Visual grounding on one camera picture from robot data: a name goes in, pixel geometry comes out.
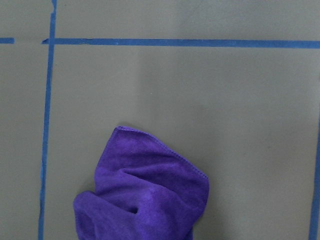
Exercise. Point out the purple microfiber cloth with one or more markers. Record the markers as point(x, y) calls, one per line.
point(143, 191)

